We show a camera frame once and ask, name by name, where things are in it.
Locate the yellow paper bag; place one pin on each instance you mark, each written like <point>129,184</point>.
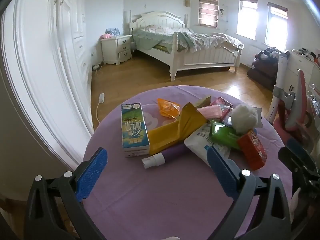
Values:
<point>165,136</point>

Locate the bright window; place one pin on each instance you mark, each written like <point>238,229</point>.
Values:
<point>246,20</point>
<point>276,27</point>

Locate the small wall hanging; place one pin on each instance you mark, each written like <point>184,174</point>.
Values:
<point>187,2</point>

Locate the white fluffy ball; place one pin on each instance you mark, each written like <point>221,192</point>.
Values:
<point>243,117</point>

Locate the white desk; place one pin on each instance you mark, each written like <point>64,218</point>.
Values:
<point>302,65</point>

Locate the pink printed box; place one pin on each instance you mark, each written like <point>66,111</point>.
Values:
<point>222,103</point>

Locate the pink soft item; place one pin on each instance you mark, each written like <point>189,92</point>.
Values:
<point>105,36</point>

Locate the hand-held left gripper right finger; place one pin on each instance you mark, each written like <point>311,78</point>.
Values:
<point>221,172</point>

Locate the white nightstand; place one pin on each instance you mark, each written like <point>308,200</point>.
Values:
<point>117,48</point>

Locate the floral bedding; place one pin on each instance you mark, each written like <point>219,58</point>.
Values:
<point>200,38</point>

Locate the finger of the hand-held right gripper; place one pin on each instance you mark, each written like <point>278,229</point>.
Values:
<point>298,150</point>

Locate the round purple table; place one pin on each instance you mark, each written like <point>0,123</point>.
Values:
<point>150,192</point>

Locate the purple spray bottle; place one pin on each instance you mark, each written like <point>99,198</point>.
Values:
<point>172,152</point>

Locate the green and blue carton box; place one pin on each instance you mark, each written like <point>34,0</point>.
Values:
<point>133,130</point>

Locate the orange snack packet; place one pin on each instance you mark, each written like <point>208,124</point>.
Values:
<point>167,107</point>

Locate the wall poster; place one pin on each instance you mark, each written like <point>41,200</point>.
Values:
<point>224,13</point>

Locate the pink and white chair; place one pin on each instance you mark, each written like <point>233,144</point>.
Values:
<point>297,105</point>

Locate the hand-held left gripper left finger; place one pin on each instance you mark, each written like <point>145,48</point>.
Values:
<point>91,172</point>

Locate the white printed packet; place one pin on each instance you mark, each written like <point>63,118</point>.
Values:
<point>197,140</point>

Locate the blue soft item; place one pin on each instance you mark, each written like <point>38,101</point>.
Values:
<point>112,32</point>

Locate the green plastic packet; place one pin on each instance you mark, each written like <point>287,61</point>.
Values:
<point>225,135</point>

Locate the pile of dark clothes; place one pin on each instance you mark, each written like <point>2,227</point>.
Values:
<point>262,67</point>

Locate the white wooden bed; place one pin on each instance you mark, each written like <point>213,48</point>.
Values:
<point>205,57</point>

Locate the red carton box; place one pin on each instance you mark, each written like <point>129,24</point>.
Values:
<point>252,150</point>

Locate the window with striped blind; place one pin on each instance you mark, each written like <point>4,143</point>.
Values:
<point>208,8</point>

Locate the white wardrobe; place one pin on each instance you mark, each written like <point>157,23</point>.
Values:
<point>37,67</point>

